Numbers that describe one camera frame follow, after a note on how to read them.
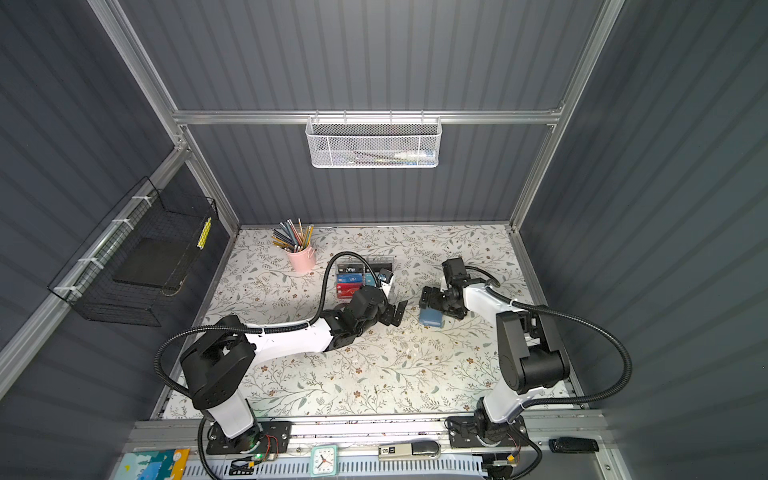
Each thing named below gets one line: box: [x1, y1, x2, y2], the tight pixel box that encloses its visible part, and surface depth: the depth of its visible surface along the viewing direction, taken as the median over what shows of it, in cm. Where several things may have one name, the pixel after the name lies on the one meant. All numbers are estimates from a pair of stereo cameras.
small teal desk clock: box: [310, 445, 339, 477], surface depth 70 cm
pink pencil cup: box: [286, 246, 317, 274], surface depth 107 cm
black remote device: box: [549, 436, 599, 453], surface depth 72 cm
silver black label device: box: [378, 441, 442, 459], surface depth 70 cm
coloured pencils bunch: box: [271, 218, 315, 253], surface depth 104 cm
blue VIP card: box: [337, 273, 363, 284], surface depth 101 cm
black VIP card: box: [337, 263, 365, 274], surface depth 101 cm
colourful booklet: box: [111, 449, 190, 480], surface depth 71 cm
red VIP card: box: [336, 283, 362, 299], surface depth 101 cm
